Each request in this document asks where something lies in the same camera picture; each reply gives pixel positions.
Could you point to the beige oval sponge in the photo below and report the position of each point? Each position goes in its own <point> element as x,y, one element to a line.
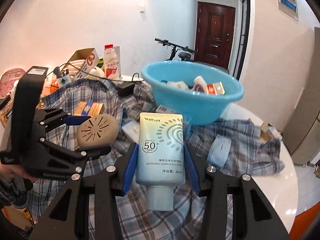
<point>99,130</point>

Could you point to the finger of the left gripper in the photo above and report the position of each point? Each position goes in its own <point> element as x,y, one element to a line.
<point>52,118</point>
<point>55,157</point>

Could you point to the black power adapter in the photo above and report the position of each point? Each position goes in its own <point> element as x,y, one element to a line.
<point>125,89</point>

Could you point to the black bicycle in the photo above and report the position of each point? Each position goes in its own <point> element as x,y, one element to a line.
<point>185,53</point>

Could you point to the light blue sunblock tube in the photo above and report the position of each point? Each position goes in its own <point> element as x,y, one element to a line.
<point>160,161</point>

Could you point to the tall white carton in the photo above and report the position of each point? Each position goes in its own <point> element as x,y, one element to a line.
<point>118,65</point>

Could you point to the person's hand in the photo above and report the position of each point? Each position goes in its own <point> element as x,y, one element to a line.
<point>8,172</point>

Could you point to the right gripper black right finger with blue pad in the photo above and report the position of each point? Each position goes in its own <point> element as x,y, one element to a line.
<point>253,215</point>

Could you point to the light blue tissue pack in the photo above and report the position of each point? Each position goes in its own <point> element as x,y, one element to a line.
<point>219,151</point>

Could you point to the orange white box in basin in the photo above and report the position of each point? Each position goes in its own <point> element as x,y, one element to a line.
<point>215,88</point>

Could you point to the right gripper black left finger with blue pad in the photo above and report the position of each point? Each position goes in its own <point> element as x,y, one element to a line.
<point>67,216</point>

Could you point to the open cardboard box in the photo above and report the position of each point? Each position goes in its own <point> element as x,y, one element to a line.
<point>82,62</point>

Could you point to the strawberry milk bottle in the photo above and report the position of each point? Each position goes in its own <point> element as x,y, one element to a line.
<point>110,61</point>

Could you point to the dark red door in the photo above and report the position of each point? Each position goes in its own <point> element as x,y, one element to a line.
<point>214,34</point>

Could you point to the orange blue small box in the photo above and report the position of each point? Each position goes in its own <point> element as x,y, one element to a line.
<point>89,108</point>

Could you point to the white round container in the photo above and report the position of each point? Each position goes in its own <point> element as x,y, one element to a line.
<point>95,74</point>

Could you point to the pen holder cup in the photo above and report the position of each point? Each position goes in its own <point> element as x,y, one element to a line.
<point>62,77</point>

